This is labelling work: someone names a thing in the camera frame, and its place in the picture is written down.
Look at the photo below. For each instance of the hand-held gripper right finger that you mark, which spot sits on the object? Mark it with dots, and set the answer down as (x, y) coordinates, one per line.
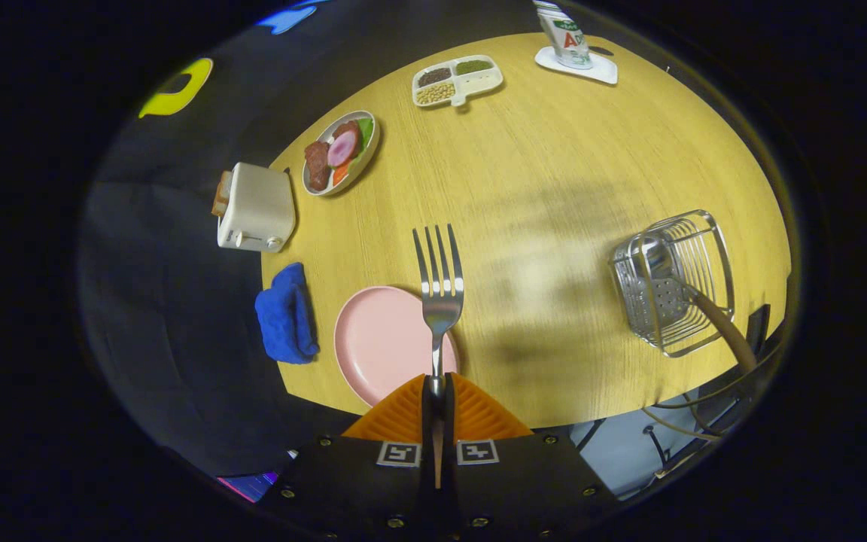
(450, 421)

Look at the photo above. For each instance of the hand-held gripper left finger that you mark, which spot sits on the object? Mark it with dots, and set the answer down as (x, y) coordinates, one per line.
(426, 421)

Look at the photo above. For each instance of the pink plate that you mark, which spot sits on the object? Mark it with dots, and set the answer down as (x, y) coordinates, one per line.
(381, 339)

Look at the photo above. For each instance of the blue cloth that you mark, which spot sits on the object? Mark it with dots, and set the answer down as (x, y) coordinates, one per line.
(287, 316)

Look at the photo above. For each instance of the purple glowing screen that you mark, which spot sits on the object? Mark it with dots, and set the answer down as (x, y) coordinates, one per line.
(249, 485)

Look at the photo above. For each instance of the red tomato slice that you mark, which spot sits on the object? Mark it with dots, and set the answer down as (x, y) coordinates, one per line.
(340, 175)

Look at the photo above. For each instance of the white toaster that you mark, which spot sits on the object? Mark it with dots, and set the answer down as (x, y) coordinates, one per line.
(260, 207)

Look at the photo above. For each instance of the white oval food plate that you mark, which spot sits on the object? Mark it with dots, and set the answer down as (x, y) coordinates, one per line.
(369, 154)

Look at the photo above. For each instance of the dark meat slice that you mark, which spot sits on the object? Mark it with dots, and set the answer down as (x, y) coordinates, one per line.
(347, 128)
(317, 165)

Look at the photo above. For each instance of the pink ham slice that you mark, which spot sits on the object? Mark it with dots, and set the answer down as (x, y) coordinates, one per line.
(343, 149)

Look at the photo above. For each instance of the green lettuce leaf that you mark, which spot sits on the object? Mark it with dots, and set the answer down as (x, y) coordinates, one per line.
(366, 132)

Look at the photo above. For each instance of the toast slice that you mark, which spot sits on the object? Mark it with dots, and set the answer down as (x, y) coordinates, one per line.
(221, 196)

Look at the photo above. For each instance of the pile of yellow beans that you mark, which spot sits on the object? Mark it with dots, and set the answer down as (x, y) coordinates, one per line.
(435, 94)

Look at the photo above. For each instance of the white divided tray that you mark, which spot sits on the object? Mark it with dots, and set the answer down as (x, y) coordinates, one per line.
(479, 84)

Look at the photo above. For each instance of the pile of dark beans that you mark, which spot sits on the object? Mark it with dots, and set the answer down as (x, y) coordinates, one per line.
(434, 77)

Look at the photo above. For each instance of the pile of green beans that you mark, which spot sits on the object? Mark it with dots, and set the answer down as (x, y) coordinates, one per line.
(473, 68)

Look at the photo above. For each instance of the white coaster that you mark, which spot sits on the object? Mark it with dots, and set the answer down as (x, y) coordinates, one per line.
(603, 74)

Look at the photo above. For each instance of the white bottle with green label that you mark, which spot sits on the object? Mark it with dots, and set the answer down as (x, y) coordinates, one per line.
(565, 38)

